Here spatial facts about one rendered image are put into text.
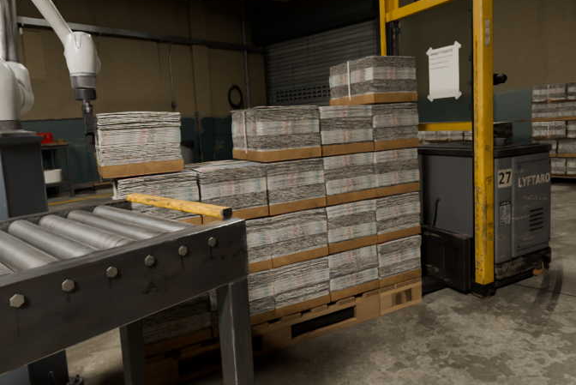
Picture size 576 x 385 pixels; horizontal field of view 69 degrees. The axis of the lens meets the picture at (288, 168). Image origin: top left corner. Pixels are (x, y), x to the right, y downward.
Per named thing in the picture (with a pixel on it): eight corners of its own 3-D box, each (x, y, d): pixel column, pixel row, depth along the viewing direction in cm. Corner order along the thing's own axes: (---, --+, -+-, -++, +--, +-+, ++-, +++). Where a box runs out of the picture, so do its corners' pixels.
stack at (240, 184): (127, 351, 191) (108, 171, 182) (338, 291, 244) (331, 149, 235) (140, 397, 156) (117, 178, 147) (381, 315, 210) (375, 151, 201)
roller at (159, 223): (99, 226, 115) (111, 213, 117) (198, 256, 83) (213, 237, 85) (86, 213, 112) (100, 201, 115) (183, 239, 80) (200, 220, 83)
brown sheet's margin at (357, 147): (285, 153, 221) (285, 144, 221) (331, 148, 234) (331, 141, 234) (323, 155, 188) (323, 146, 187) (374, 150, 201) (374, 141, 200)
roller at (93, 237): (34, 232, 103) (57, 233, 107) (122, 270, 71) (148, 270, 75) (39, 213, 104) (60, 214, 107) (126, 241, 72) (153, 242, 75)
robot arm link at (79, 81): (95, 75, 163) (97, 91, 164) (69, 75, 159) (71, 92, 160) (97, 73, 155) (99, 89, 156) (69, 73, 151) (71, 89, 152)
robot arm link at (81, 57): (97, 72, 154) (100, 76, 167) (93, 29, 153) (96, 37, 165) (65, 72, 151) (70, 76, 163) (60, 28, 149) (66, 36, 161)
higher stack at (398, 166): (337, 291, 244) (326, 66, 230) (376, 279, 258) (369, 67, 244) (380, 315, 210) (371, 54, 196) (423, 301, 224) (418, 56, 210)
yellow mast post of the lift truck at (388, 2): (387, 250, 284) (378, -18, 265) (396, 248, 288) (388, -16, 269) (396, 253, 276) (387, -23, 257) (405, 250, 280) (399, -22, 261)
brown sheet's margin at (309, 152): (232, 158, 208) (231, 149, 207) (284, 153, 221) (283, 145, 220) (263, 162, 174) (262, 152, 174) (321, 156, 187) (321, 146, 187)
